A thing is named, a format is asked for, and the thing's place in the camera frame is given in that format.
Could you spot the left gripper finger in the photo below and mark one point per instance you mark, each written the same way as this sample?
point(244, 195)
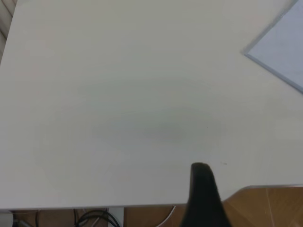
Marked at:
point(203, 201)

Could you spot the white paper stack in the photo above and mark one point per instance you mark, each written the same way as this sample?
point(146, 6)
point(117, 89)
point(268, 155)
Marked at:
point(288, 52)

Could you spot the clear plastic green-zip bag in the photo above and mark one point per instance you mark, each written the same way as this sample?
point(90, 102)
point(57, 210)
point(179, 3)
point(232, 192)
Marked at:
point(284, 47)

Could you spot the white table leg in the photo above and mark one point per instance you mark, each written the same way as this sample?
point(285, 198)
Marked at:
point(116, 217)

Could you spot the white box under table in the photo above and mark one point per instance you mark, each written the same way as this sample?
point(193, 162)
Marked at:
point(6, 220)

